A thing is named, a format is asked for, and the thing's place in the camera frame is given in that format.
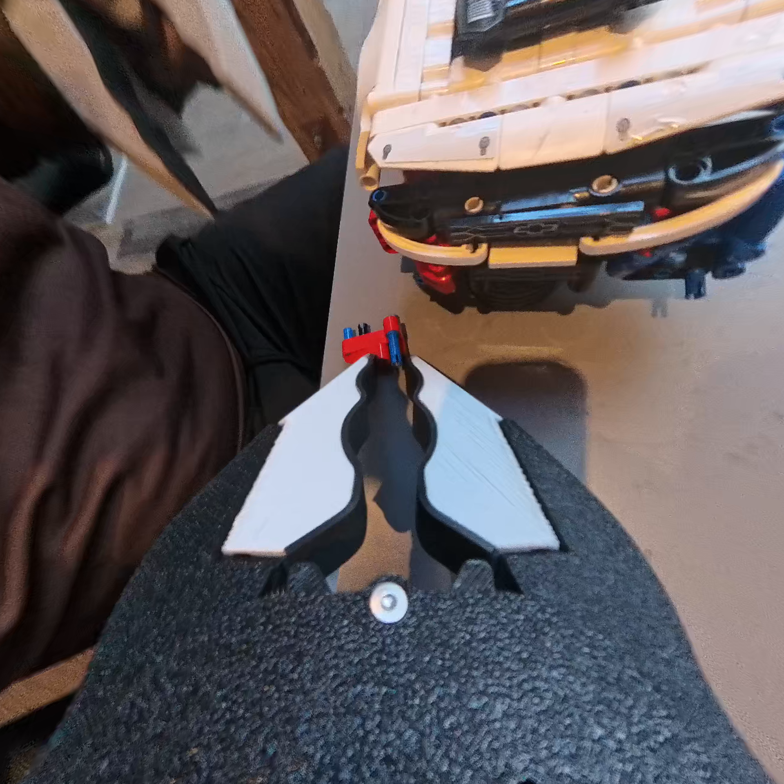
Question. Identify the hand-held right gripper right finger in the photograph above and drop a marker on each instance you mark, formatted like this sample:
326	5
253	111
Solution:
484	490

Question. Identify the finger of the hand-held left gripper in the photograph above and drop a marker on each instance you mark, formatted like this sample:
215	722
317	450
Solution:
226	61
79	92

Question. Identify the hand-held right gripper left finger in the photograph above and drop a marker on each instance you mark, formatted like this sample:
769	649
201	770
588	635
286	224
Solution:
294	484

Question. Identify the red beam assembly blue pins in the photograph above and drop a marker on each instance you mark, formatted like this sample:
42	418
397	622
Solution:
367	346

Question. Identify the toy race car model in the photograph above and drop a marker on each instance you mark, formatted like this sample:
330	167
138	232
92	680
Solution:
551	122

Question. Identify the grey desk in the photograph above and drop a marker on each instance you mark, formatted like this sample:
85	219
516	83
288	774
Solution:
643	429

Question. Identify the wooden plank furniture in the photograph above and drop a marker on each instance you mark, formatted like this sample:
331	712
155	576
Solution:
294	79

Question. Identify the black chair armrest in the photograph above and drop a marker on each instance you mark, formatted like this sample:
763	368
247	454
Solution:
73	177

